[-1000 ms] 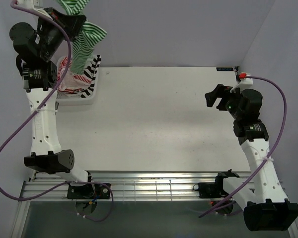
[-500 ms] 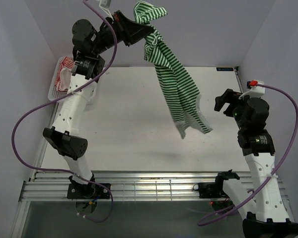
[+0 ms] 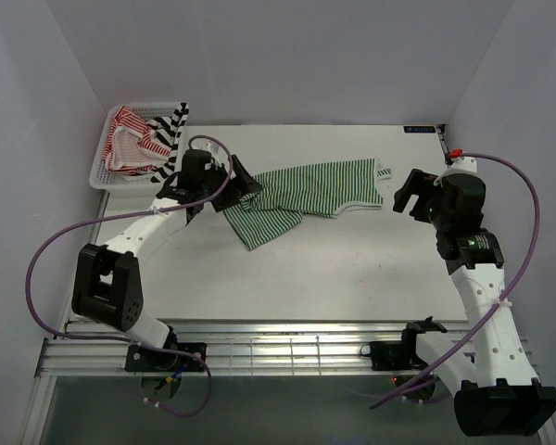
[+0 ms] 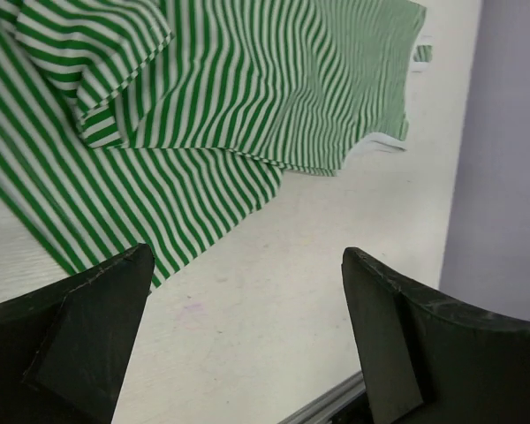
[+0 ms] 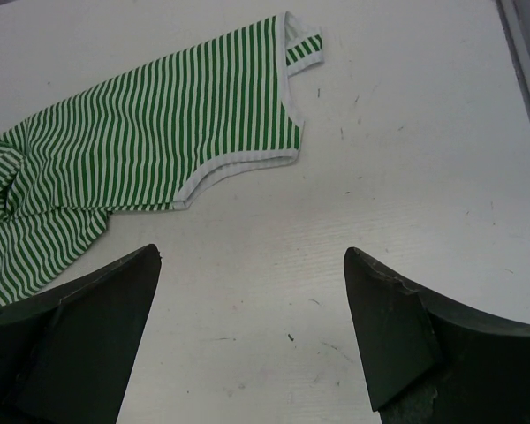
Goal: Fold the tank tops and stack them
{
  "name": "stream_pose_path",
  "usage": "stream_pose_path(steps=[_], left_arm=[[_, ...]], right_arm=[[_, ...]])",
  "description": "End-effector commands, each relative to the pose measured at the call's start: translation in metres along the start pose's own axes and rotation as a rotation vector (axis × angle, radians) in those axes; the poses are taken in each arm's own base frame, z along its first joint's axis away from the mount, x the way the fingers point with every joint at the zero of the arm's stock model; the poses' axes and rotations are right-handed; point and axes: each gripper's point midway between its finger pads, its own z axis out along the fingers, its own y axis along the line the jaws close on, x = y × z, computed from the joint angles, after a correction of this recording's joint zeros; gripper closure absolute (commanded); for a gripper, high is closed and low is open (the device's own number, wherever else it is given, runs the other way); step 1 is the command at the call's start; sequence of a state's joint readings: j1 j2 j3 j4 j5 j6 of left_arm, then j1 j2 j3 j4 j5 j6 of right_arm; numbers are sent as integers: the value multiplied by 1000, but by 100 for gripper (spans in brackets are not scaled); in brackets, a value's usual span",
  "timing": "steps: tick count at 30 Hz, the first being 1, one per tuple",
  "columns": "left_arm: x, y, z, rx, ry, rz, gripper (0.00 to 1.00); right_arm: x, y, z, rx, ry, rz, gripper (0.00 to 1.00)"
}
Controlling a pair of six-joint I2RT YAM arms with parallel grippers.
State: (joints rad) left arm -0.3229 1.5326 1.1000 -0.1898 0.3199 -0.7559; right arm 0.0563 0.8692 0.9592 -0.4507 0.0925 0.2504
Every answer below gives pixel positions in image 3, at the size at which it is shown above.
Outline red white striped tank top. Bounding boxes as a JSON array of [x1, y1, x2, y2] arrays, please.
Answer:
[[102, 106, 171, 176]]

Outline black white striped tank top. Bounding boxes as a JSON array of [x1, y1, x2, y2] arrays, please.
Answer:
[[147, 102, 190, 184]]

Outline green white striped tank top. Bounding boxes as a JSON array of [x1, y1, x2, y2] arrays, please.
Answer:
[[223, 159, 392, 251]]

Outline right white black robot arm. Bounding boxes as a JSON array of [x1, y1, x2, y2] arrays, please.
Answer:
[[393, 169, 556, 437]]

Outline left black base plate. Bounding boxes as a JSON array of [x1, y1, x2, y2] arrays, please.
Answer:
[[124, 342, 208, 374]]

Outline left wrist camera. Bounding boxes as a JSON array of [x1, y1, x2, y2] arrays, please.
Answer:
[[182, 140, 225, 170]]

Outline blue label sticker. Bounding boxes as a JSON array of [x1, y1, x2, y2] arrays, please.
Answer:
[[403, 125, 436, 134]]

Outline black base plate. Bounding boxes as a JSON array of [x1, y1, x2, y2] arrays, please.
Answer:
[[360, 341, 426, 371], [124, 342, 208, 374]]

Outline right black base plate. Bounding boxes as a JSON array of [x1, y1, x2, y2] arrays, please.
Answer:
[[360, 341, 426, 371]]

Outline white plastic basket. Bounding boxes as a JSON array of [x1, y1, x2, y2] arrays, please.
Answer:
[[89, 102, 186, 196]]

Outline aluminium rail frame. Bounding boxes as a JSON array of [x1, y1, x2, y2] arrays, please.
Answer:
[[35, 319, 538, 377]]

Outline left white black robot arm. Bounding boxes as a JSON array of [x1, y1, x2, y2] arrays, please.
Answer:
[[71, 149, 263, 349]]

